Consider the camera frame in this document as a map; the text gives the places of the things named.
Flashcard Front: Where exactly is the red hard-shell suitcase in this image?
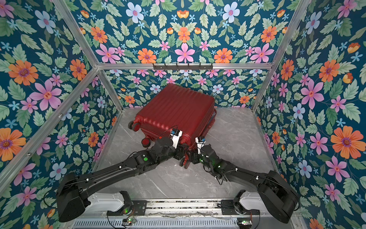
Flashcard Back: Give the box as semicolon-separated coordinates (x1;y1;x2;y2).
128;85;217;168

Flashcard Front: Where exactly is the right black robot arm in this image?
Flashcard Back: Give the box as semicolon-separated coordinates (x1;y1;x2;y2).
189;145;301;223

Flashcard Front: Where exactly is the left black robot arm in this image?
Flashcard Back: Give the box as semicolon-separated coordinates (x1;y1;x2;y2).
56;137;188;223

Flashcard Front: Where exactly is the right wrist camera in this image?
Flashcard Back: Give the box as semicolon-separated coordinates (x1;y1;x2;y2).
195;136;206;154

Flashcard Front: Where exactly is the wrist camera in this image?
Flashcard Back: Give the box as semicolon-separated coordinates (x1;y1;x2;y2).
195;136;206;154
170;129;183;148

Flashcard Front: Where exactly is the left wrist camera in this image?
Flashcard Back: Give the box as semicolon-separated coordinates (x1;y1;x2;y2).
170;129;183;148

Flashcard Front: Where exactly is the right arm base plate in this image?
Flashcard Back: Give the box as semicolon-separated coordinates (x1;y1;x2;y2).
217;199;260;216

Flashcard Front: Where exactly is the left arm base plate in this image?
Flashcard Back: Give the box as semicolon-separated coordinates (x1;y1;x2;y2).
107;200;148;216

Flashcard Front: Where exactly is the white slotted cable duct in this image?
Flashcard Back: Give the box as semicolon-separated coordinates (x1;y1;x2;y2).
73;218;239;229

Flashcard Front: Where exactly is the metal hook rail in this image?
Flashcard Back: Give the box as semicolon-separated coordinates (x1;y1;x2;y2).
152;63;214;71

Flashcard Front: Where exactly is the aluminium cage frame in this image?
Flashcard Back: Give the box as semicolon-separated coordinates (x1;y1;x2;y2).
0;0;311;195

